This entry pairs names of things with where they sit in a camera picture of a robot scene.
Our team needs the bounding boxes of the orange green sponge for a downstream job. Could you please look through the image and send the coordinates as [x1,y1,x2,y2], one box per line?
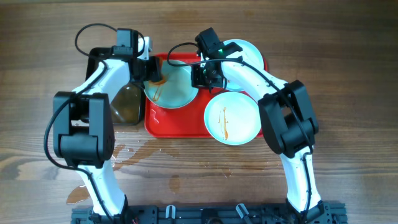
[149,58,167,85]

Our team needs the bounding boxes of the white plate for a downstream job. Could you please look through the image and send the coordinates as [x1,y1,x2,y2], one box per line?
[144,60,198,109]
[223,39,266,92]
[203,92,261,146]

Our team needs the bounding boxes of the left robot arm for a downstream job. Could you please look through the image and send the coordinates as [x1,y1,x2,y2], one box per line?
[44,28,160,223]

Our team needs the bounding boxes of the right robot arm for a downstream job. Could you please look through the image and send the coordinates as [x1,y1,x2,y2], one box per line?
[192,28,321,223]

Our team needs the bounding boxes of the black water tray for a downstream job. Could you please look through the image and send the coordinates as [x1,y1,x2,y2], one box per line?
[85,47,146,126]

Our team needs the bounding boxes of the red plastic tray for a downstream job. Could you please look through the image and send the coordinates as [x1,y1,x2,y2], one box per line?
[144,53,215,138]

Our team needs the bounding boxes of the left black cable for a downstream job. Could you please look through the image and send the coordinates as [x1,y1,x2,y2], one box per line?
[43,22,147,224]

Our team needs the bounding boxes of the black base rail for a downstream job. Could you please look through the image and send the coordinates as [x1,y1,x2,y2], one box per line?
[70,202,348,224]

